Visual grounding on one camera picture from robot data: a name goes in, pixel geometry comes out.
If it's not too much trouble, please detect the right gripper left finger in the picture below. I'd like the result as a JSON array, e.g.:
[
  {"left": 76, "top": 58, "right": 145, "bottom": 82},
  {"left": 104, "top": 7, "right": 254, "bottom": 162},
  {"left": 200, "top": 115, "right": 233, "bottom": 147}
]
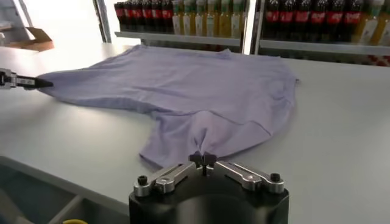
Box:
[{"left": 133, "top": 152, "right": 204, "bottom": 198}]

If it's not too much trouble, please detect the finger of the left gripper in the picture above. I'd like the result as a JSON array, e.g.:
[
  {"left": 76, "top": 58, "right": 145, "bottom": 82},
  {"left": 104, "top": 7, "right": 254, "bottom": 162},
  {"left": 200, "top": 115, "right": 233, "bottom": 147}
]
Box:
[
  {"left": 0, "top": 80, "right": 54, "bottom": 91},
  {"left": 0, "top": 68, "right": 54, "bottom": 84}
]

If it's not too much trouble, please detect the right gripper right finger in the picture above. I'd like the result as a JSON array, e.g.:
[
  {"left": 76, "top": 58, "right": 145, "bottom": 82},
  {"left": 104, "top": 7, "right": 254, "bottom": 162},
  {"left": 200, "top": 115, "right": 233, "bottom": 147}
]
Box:
[{"left": 203, "top": 151, "right": 286, "bottom": 195}]

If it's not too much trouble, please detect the purple printed t-shirt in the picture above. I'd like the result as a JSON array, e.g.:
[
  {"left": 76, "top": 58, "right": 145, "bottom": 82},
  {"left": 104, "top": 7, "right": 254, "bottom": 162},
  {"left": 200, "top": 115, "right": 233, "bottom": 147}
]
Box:
[{"left": 36, "top": 44, "right": 300, "bottom": 169}]

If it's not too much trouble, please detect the brown cardboard box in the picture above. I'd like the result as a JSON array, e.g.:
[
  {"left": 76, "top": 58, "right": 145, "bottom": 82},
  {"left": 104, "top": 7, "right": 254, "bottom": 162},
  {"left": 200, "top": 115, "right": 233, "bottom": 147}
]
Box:
[{"left": 4, "top": 26, "right": 55, "bottom": 52}]

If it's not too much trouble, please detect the cola bottle red cap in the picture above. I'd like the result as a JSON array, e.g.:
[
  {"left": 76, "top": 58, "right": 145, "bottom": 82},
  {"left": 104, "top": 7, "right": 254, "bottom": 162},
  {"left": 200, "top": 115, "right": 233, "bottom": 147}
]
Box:
[
  {"left": 161, "top": 0, "right": 174, "bottom": 33},
  {"left": 132, "top": 0, "right": 143, "bottom": 32},
  {"left": 310, "top": 0, "right": 327, "bottom": 42},
  {"left": 343, "top": 0, "right": 363, "bottom": 43},
  {"left": 151, "top": 0, "right": 163, "bottom": 33},
  {"left": 278, "top": 0, "right": 295, "bottom": 41},
  {"left": 114, "top": 1, "right": 125, "bottom": 31},
  {"left": 294, "top": 0, "right": 311, "bottom": 41},
  {"left": 123, "top": 0, "right": 133, "bottom": 31},
  {"left": 325, "top": 0, "right": 344, "bottom": 43},
  {"left": 141, "top": 0, "right": 153, "bottom": 32},
  {"left": 264, "top": 0, "right": 280, "bottom": 40}
]

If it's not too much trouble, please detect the white metal shelf rack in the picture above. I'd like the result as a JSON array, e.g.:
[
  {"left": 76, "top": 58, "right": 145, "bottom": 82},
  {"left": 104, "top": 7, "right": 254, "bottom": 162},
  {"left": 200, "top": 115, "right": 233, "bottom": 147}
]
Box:
[
  {"left": 105, "top": 0, "right": 250, "bottom": 54},
  {"left": 249, "top": 0, "right": 390, "bottom": 66}
]

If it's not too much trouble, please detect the dark thin window post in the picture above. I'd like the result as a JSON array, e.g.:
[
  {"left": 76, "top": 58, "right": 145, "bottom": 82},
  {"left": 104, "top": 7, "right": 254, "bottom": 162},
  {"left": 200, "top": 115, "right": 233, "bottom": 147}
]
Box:
[{"left": 92, "top": 0, "right": 112, "bottom": 43}]

